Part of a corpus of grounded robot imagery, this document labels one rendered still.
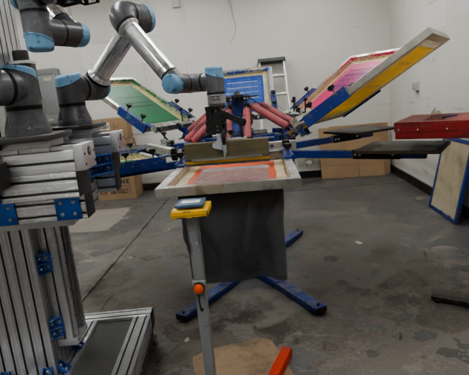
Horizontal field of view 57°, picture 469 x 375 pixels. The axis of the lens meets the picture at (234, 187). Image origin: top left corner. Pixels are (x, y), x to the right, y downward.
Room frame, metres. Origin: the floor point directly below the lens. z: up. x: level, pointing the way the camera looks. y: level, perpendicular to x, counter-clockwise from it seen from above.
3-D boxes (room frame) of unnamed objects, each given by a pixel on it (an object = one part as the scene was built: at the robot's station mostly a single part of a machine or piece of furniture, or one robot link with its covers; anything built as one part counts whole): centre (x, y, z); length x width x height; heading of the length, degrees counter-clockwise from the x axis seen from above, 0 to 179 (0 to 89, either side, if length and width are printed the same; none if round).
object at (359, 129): (3.41, -0.68, 0.91); 1.34 x 0.40 x 0.08; 116
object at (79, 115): (2.03, 0.70, 1.31); 0.15 x 0.15 x 0.10
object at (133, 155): (2.73, 0.74, 1.05); 1.08 x 0.61 x 0.23; 116
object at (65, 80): (2.04, 0.70, 1.42); 0.13 x 0.12 x 0.14; 152
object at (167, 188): (2.07, 0.00, 0.97); 0.79 x 0.58 x 0.04; 176
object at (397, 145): (2.74, -0.63, 0.91); 1.34 x 0.40 x 0.08; 56
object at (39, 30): (1.32, 0.51, 1.56); 0.11 x 0.08 x 0.11; 155
